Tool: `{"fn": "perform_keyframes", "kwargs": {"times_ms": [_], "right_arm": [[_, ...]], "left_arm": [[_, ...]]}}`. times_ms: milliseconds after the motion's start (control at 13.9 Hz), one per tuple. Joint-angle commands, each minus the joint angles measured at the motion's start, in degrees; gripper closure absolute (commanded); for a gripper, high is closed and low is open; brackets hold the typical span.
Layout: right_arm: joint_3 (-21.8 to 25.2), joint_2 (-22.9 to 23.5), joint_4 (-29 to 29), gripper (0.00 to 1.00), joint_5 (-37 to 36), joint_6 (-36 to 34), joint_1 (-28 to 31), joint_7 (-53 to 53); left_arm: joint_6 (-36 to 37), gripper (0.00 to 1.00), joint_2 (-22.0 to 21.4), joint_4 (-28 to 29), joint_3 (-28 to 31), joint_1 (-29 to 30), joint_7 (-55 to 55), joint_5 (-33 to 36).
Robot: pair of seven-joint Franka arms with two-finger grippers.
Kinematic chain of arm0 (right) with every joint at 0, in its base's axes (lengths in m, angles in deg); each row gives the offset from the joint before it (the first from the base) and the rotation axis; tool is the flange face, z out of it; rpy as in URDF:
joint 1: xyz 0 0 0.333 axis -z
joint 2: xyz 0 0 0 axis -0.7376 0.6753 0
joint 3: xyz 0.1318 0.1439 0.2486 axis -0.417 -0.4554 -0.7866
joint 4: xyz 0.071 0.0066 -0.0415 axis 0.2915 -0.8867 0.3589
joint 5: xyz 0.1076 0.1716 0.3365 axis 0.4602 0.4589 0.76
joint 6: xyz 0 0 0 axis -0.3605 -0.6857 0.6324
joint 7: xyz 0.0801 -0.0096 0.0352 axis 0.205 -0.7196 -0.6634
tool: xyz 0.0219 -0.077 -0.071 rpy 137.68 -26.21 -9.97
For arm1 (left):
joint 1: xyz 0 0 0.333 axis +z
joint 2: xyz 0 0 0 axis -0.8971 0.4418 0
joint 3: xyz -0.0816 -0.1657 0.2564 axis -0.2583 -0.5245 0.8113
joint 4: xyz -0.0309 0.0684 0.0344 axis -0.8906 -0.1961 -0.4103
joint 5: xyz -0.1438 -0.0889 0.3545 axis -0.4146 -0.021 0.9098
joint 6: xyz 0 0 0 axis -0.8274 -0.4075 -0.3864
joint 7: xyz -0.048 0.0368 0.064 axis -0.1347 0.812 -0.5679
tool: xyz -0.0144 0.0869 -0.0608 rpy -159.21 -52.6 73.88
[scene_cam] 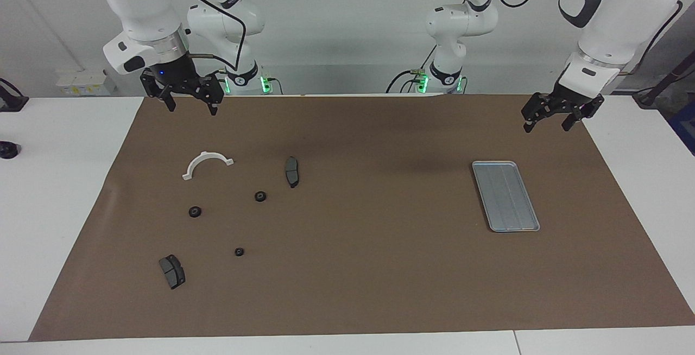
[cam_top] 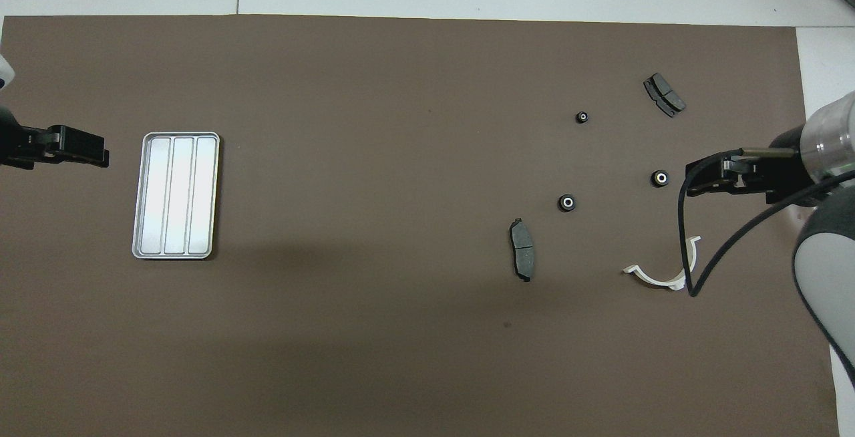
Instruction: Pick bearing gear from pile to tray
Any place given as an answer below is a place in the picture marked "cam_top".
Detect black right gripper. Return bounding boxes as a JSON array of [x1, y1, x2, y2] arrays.
[[686, 126, 819, 207]]

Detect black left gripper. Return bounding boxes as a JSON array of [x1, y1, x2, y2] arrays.
[[0, 107, 110, 170]]

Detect silver metal tray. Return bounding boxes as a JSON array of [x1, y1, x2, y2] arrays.
[[132, 132, 220, 261]]

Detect stacked grey brake pads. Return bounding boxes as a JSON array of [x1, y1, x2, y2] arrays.
[[643, 73, 687, 118]]

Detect single grey brake pad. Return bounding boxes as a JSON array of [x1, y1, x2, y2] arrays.
[[509, 218, 537, 283]]

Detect brown table mat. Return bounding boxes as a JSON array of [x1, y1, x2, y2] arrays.
[[0, 15, 841, 437]]

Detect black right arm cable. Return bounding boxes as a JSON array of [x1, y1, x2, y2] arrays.
[[678, 148, 855, 298]]

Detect white plastic half-ring clamp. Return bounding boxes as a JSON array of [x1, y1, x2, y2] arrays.
[[623, 236, 702, 291]]

